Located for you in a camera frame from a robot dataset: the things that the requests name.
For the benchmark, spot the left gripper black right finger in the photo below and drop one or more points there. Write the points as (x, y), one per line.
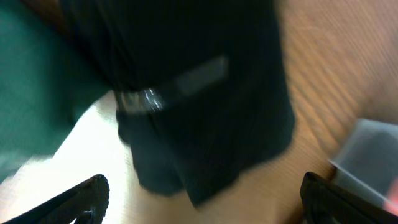
(326, 203)

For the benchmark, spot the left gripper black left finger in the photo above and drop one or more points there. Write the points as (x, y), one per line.
(85, 203)

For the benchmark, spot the dark green garment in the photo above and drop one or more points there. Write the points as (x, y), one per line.
(46, 86)

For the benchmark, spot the black garment with tape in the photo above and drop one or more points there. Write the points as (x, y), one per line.
(199, 85)

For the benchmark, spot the pink garment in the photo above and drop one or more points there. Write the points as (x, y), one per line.
(93, 147)

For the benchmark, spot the clear plastic storage bin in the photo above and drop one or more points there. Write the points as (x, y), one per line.
(367, 164)

